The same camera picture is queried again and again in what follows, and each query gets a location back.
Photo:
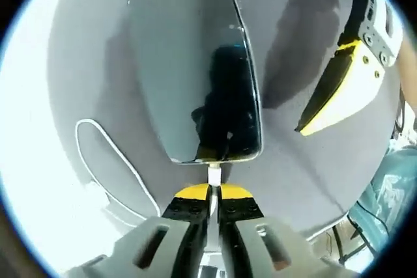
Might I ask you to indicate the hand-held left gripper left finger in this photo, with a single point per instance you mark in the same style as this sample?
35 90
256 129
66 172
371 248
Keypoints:
153 245

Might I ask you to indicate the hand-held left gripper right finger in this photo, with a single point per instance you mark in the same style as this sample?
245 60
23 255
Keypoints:
260 245

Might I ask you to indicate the black phone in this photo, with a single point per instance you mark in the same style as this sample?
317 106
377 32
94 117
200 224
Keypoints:
182 79

